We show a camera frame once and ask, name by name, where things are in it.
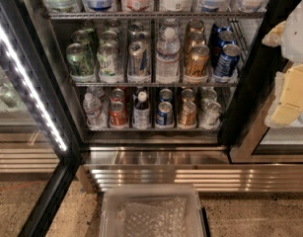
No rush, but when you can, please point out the blue pepsi can front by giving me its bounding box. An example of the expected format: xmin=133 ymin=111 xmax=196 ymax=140
xmin=214 ymin=43 xmax=241 ymax=77

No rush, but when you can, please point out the gold can bottom front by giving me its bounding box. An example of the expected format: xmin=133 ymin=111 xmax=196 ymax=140
xmin=179 ymin=102 xmax=196 ymax=126

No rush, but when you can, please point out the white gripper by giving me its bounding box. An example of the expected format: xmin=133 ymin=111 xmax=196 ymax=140
xmin=262 ymin=0 xmax=303 ymax=125

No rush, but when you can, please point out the clear plastic bin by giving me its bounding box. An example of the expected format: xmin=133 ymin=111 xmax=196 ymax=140
xmin=99 ymin=184 xmax=207 ymax=237

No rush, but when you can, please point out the top wire shelf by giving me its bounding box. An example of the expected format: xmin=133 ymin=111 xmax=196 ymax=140
xmin=41 ymin=11 xmax=265 ymax=20

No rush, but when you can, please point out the white green can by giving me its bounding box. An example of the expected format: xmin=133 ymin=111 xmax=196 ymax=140
xmin=97 ymin=43 xmax=120 ymax=77
xmin=100 ymin=31 xmax=118 ymax=47

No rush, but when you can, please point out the gold can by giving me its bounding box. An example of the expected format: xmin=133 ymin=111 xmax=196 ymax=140
xmin=184 ymin=32 xmax=206 ymax=59
xmin=179 ymin=102 xmax=196 ymax=126
xmin=186 ymin=20 xmax=205 ymax=35
xmin=186 ymin=44 xmax=209 ymax=77
xmin=181 ymin=88 xmax=195 ymax=103

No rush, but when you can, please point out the orange can rear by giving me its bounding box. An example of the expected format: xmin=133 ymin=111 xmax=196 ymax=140
xmin=110 ymin=88 xmax=125 ymax=103

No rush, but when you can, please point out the blue pepsi can middle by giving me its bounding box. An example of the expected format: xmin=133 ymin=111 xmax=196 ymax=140
xmin=211 ymin=31 xmax=237 ymax=67

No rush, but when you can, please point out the dark drink bottle white label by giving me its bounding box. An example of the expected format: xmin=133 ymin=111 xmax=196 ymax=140
xmin=133 ymin=91 xmax=151 ymax=129

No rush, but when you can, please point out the silver can bottom front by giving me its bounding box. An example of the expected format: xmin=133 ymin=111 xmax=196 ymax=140
xmin=200 ymin=101 xmax=221 ymax=127

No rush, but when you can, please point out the blue can bottom front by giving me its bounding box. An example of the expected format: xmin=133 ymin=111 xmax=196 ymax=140
xmin=156 ymin=102 xmax=173 ymax=125

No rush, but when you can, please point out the clear water bottle bottom shelf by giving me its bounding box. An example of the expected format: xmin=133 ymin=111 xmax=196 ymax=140
xmin=83 ymin=93 xmax=106 ymax=129

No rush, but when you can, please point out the white green can middle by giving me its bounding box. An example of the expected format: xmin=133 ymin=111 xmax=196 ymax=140
xmin=100 ymin=31 xmax=118 ymax=47

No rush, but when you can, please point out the blue can bottom rear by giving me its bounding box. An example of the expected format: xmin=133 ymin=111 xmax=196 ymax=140
xmin=159 ymin=89 xmax=173 ymax=103

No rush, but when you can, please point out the clear water bottle middle shelf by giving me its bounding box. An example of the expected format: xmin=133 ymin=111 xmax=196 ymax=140
xmin=156 ymin=28 xmax=181 ymax=84

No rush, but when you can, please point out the clear water bottle shelf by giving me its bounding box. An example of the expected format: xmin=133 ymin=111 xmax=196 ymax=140
xmin=83 ymin=93 xmax=106 ymax=129
xmin=156 ymin=28 xmax=181 ymax=84

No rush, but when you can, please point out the orange can front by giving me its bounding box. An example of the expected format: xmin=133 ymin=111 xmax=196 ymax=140
xmin=110 ymin=102 xmax=127 ymax=125

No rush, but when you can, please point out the silver can middle column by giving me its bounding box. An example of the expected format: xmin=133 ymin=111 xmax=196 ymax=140
xmin=133 ymin=32 xmax=151 ymax=50

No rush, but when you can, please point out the middle wire shelf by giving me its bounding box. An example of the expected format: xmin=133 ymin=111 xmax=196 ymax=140
xmin=73 ymin=82 xmax=238 ymax=88

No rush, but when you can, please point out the gold can middle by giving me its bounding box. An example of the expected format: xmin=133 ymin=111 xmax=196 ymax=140
xmin=184 ymin=32 xmax=206 ymax=59

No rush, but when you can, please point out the open glass fridge door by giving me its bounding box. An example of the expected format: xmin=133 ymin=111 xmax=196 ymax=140
xmin=0 ymin=0 xmax=80 ymax=237

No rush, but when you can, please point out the white green can front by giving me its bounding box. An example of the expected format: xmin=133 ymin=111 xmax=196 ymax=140
xmin=97 ymin=43 xmax=120 ymax=77

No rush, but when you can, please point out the gold can bottom rear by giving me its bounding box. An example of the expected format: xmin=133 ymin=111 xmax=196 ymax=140
xmin=181 ymin=88 xmax=195 ymax=103

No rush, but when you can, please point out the wire shelf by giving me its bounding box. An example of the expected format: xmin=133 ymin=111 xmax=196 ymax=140
xmin=73 ymin=82 xmax=238 ymax=88
xmin=41 ymin=11 xmax=265 ymax=20

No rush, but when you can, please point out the silver blue can front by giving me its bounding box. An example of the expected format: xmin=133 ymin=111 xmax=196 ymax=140
xmin=128 ymin=41 xmax=147 ymax=77

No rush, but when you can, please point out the blue pepsi can rear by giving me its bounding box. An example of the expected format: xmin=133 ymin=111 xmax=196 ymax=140
xmin=208 ymin=19 xmax=232 ymax=47

